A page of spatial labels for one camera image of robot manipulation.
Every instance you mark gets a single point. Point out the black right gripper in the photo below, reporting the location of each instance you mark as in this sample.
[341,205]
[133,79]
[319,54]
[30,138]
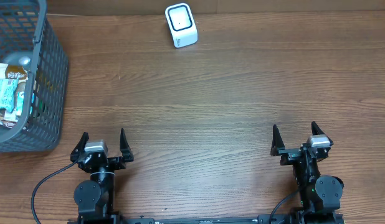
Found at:
[300,152]

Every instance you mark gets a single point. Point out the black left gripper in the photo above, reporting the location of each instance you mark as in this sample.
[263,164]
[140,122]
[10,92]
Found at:
[119,163]

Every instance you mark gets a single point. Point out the green lid spice jar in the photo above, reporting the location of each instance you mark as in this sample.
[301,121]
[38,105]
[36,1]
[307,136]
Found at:
[19,98]

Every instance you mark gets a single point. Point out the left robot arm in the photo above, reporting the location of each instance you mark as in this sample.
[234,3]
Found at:
[95,197]

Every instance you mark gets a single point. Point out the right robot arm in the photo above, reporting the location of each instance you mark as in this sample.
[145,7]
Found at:
[319,194]

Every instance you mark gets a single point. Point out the white barcode scanner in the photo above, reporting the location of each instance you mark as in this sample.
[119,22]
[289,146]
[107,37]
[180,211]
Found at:
[181,25]

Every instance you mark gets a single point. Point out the brown white snack wrapper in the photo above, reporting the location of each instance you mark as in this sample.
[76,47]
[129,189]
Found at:
[8,119]

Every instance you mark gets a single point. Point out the teal white snack packet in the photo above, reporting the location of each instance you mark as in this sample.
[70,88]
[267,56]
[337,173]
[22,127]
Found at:
[7,90]

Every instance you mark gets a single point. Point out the brown Pantree snack packet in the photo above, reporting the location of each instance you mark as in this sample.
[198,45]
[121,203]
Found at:
[15,72]

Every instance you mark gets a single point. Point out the clear plastic container in basket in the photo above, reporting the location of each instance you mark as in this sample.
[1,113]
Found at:
[23,58]

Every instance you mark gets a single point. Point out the grey plastic mesh basket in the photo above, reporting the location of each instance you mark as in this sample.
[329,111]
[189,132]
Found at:
[24,26]

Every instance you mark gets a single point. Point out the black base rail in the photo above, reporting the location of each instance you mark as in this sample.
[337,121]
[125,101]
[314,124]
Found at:
[261,219]

